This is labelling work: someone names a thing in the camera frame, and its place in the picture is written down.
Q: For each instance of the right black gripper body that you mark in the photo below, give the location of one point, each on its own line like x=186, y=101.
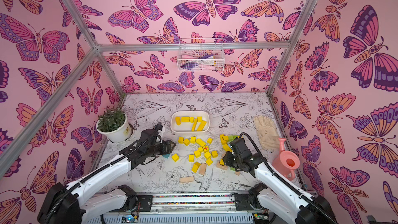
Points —
x=230, y=162

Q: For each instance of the natural wood block upright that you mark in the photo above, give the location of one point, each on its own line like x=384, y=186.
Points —
x=202, y=169

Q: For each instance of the pink watering can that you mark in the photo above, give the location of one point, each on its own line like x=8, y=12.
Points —
x=287, y=162

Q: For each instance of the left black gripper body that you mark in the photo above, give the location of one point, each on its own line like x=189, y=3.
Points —
x=159, y=149

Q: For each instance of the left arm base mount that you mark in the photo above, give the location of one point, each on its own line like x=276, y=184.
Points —
x=140, y=203

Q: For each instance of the wire basket on wall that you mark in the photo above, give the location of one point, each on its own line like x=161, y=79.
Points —
x=201, y=54

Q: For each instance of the yellow cylinder block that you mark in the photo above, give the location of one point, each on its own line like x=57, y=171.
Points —
x=178, y=120

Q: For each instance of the potted green plant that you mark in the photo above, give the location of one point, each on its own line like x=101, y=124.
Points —
x=114, y=124

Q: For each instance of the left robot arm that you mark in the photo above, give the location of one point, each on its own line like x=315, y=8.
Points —
x=79, y=201

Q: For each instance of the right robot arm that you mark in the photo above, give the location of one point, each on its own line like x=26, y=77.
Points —
x=275, y=192

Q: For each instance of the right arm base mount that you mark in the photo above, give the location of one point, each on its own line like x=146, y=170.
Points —
x=249, y=202

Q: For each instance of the white plastic bin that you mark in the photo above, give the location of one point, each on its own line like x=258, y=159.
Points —
x=191, y=127

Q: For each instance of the long natural wood block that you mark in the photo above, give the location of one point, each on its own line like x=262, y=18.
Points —
x=187, y=179

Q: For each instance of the beige work glove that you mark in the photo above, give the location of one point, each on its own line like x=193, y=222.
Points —
x=267, y=133

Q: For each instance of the yellow long block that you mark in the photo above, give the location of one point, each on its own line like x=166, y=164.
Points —
x=202, y=125

